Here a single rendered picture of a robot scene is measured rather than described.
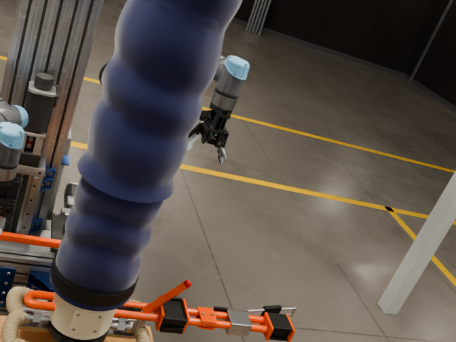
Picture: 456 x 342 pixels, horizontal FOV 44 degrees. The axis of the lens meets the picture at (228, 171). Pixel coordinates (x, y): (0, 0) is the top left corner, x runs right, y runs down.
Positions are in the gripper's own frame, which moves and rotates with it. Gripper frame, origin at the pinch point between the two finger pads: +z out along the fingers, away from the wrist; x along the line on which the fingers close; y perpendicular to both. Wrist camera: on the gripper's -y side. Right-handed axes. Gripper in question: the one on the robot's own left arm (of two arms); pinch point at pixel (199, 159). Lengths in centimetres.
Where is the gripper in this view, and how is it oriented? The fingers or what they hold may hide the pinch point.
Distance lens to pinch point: 180.5
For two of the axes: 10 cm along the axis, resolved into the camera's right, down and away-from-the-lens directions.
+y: 2.5, 4.9, -8.4
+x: 9.1, 1.9, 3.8
